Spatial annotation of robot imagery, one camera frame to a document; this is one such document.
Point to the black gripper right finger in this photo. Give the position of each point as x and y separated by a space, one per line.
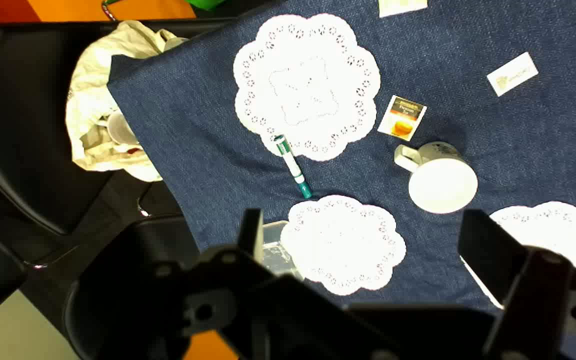
494 261

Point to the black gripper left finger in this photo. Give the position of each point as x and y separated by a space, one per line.
251 232

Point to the green marker pen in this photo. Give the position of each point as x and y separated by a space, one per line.
292 165

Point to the white ceramic mug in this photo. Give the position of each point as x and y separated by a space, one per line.
442 187

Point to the clear plastic container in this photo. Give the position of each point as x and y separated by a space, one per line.
277 242

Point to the blue denim tablecloth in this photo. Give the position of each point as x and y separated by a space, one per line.
501 146

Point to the large white doily square pattern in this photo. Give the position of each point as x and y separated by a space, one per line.
308 86

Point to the orange picture tea packet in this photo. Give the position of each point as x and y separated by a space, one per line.
403 119

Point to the white paper card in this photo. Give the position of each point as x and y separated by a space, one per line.
512 73

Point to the white crumpled plastic bag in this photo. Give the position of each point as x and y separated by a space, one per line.
91 73

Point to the green plastic object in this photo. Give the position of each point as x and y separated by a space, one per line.
207 4

